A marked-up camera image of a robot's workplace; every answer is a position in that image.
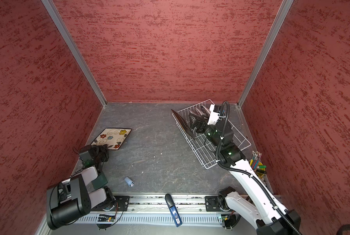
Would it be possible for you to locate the round patterned plate middle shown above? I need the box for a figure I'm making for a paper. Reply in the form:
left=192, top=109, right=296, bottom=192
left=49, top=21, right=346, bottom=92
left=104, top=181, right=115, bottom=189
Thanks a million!
left=195, top=107, right=207, bottom=116

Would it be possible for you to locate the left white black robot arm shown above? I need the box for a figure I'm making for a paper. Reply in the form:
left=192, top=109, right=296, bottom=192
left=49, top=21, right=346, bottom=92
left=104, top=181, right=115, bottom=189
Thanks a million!
left=46, top=145, right=118, bottom=230

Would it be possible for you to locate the dark brown square plate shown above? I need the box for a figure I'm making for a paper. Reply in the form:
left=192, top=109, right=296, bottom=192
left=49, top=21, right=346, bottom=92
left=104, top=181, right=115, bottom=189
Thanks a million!
left=171, top=109, right=195, bottom=139

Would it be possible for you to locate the yellow pen cup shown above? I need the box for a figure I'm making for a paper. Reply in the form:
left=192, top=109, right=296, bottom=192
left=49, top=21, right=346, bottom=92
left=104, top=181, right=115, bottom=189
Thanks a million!
left=249, top=151, right=267, bottom=178

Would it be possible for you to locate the aluminium corner post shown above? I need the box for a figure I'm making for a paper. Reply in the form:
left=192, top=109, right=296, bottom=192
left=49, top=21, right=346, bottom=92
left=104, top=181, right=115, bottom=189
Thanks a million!
left=41, top=0, right=108, bottom=108
left=237, top=0, right=294, bottom=109

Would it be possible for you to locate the black corrugated cable conduit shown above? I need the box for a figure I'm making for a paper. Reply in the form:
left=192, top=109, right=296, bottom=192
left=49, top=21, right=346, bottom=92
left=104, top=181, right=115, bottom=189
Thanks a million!
left=214, top=101, right=302, bottom=235

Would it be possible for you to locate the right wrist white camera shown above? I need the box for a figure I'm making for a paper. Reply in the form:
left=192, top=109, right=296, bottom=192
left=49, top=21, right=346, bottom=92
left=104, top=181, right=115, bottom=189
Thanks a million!
left=207, top=104, right=225, bottom=125

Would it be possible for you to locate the floral square ceramic plate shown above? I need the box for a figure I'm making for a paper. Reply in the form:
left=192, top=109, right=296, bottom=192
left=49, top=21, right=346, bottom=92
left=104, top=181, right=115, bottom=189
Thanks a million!
left=91, top=128, right=132, bottom=150

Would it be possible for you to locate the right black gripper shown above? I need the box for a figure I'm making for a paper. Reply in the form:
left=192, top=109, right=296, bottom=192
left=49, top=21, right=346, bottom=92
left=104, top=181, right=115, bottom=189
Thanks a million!
left=189, top=113, right=222, bottom=149

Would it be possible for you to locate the round patterned plate back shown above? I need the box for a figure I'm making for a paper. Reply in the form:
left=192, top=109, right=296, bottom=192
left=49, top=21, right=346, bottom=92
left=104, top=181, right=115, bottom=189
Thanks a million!
left=200, top=105, right=211, bottom=116

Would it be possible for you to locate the round patterned plate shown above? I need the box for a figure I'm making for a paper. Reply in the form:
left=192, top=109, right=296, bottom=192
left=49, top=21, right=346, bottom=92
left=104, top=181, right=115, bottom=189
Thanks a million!
left=200, top=105, right=211, bottom=116
left=195, top=107, right=207, bottom=116

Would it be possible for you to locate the blue black handheld tool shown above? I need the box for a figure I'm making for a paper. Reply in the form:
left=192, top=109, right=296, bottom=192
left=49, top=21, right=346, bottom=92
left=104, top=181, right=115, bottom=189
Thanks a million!
left=165, top=193, right=182, bottom=227

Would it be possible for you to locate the left aluminium corner post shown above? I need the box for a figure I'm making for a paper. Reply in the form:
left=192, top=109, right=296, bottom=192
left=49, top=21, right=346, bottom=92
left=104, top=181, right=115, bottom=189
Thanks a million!
left=41, top=0, right=108, bottom=108

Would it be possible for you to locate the right small circuit board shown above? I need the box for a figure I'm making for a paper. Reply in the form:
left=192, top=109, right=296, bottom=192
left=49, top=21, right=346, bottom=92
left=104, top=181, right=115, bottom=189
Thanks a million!
left=220, top=214, right=237, bottom=229

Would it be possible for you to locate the right aluminium corner post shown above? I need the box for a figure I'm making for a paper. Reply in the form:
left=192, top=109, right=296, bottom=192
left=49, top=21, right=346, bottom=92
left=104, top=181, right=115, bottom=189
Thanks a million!
left=237, top=0, right=294, bottom=109

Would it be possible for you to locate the small circuit board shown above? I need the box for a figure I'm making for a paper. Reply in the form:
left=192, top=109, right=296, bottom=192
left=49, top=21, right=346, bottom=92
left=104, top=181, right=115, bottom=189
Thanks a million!
left=220, top=214, right=237, bottom=229
left=97, top=214, right=116, bottom=223

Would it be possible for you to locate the left small circuit board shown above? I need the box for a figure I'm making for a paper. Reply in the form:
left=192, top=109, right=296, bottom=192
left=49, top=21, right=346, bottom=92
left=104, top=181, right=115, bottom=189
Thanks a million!
left=97, top=214, right=116, bottom=223

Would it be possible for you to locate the small light blue object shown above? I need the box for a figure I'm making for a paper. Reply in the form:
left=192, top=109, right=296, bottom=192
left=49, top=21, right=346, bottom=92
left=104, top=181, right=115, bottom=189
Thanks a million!
left=125, top=177, right=134, bottom=187

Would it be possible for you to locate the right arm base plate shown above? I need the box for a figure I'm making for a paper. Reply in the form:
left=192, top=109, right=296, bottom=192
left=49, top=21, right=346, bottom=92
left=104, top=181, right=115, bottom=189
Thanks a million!
left=204, top=196, right=222, bottom=212

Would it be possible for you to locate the dark green block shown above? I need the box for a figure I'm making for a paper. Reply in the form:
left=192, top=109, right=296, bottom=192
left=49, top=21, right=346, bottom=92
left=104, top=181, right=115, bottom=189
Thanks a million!
left=91, top=172, right=108, bottom=190

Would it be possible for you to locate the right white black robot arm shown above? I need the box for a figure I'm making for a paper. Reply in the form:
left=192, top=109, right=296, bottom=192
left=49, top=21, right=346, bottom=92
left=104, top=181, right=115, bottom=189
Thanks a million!
left=188, top=112, right=301, bottom=235

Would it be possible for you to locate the white wire dish rack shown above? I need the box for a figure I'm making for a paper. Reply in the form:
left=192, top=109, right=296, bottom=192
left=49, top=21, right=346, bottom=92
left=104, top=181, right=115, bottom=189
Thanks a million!
left=172, top=99, right=251, bottom=169

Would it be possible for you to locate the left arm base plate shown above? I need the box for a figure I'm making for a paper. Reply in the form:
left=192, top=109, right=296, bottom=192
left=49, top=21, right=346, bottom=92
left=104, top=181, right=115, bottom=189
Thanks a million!
left=91, top=195, right=131, bottom=212

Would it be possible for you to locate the aluminium front rail frame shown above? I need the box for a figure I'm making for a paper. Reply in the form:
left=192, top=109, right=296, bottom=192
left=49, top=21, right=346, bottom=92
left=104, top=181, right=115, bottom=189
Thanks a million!
left=75, top=188, right=252, bottom=226

